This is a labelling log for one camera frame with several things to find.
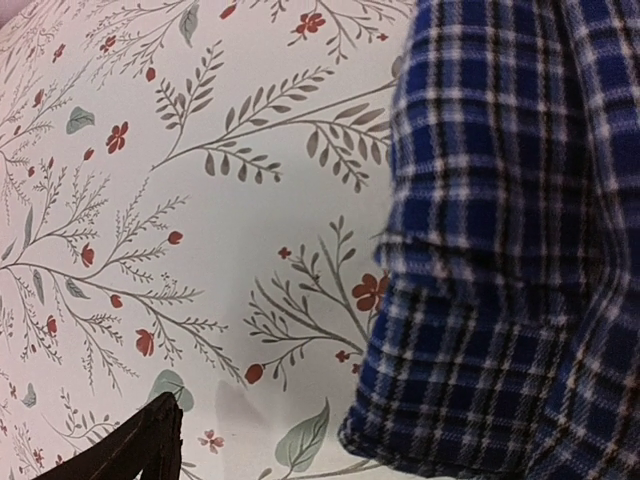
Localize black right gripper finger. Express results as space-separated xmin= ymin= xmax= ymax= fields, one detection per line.
xmin=36 ymin=392 xmax=183 ymax=480

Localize blue gingham shirt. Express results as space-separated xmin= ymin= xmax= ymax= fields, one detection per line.
xmin=338 ymin=1 xmax=639 ymax=479

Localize floral patterned table mat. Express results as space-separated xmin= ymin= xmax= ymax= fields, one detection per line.
xmin=1 ymin=1 xmax=413 ymax=479

